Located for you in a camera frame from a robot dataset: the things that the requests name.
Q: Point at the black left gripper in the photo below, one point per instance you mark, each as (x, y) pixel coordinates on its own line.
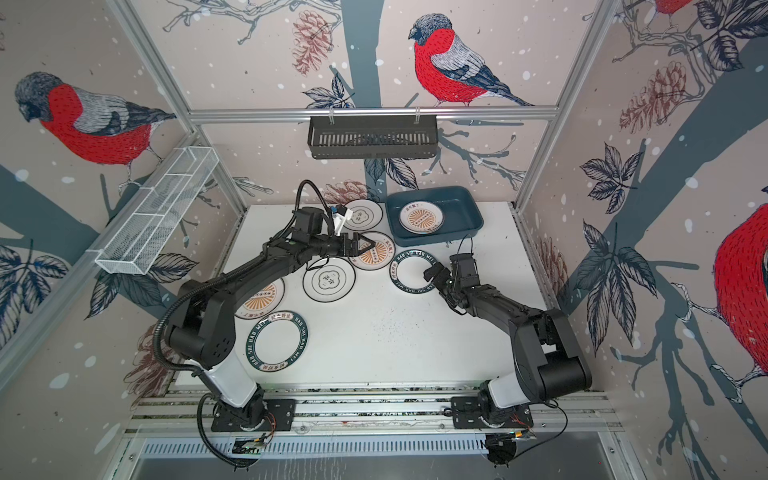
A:
(353, 249)

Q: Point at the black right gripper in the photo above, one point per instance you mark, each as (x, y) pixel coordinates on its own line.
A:
(441, 278)

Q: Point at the white plate black flower outline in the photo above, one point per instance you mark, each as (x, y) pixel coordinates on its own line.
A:
(363, 215)

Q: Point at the green ring plate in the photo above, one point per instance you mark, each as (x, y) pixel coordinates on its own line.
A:
(407, 269)
(277, 341)

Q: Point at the orange sunburst plate front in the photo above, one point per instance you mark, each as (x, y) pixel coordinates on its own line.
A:
(421, 217)

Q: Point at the orange sunburst plate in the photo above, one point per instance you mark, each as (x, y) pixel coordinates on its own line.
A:
(421, 217)
(384, 252)
(263, 302)

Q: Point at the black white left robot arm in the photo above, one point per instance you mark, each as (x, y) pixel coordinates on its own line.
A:
(198, 332)

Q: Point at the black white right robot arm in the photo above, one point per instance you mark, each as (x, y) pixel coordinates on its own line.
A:
(548, 361)

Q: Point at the teal plastic bin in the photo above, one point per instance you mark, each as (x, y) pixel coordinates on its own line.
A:
(462, 216)

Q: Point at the orange sunburst plate back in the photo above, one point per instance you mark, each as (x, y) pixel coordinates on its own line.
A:
(384, 252)

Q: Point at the orange sunburst plate left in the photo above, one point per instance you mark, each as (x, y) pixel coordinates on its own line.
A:
(263, 302)

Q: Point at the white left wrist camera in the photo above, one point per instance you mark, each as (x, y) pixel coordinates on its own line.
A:
(340, 215)

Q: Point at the black hanging wire basket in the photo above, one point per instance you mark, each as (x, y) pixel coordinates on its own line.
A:
(373, 137)

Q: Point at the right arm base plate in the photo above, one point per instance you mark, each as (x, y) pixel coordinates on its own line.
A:
(478, 412)

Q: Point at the aluminium front rail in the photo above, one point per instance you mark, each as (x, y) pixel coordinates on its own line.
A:
(351, 411)

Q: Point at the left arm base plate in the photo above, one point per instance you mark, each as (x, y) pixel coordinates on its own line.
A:
(261, 415)

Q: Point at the white mesh wall shelf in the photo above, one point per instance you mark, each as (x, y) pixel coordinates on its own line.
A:
(162, 204)

